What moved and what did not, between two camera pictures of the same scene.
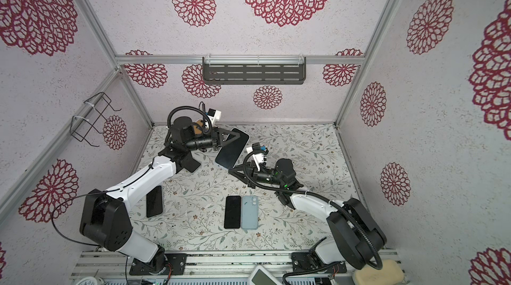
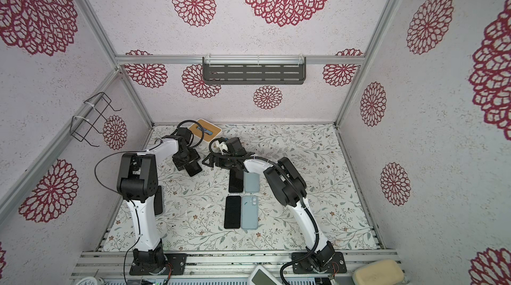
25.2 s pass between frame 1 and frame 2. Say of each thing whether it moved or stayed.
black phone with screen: stayed
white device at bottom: stayed
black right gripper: moved
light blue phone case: stayed
